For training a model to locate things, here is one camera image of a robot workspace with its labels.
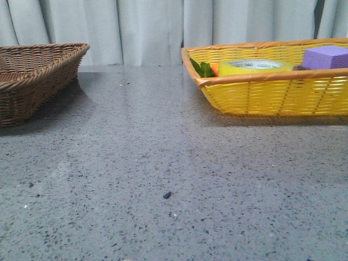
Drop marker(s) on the white curtain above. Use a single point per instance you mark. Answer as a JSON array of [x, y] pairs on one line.
[[153, 32]]

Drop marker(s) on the yellow tape roll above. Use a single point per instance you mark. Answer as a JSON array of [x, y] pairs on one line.
[[252, 65]]

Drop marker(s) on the brown object in basket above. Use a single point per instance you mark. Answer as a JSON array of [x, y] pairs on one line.
[[300, 68]]

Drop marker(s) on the yellow wicker basket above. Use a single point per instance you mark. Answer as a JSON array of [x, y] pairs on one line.
[[292, 93]]

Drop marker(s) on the orange toy carrot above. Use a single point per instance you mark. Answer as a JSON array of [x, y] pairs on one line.
[[204, 69]]

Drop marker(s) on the purple foam block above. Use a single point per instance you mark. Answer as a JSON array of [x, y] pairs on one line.
[[325, 57]]

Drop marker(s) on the brown wicker basket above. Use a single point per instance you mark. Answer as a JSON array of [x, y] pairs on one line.
[[33, 74]]

